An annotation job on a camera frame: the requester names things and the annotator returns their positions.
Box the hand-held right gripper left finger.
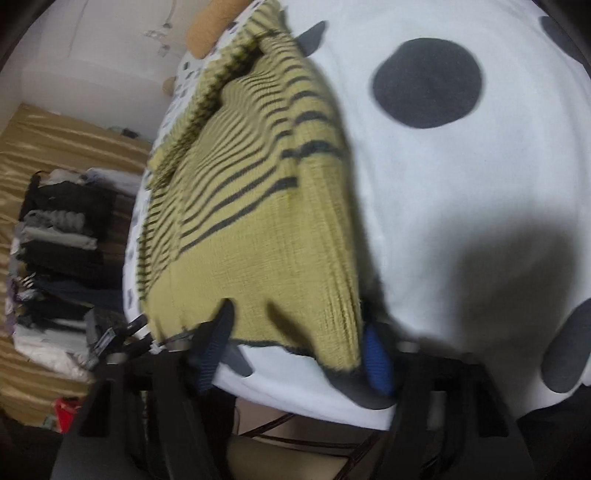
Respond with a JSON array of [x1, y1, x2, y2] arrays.
[[51, 301, 236, 480]]

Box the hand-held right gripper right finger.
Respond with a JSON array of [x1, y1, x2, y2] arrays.
[[361, 322, 537, 480]]

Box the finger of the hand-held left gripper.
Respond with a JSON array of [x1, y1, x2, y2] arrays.
[[84, 314, 160, 367]]

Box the yellow striped knit sweater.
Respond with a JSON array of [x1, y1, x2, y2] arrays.
[[137, 0, 363, 371]]

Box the pile of folded clothes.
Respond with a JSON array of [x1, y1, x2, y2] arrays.
[[4, 167, 145, 383]]

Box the red bag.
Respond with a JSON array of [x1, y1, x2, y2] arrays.
[[52, 398, 85, 433]]

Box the white polka-dot bed blanket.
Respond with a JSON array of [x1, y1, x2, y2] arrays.
[[121, 0, 591, 431]]

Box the gold satin cloth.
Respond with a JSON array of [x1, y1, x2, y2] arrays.
[[0, 103, 160, 433]]

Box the orange pillow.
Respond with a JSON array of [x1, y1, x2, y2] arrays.
[[186, 0, 257, 59]]

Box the black metal bed frame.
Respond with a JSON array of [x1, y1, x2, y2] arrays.
[[231, 406, 398, 480]]

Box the wall hooks with cables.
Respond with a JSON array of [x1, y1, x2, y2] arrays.
[[144, 0, 182, 59]]

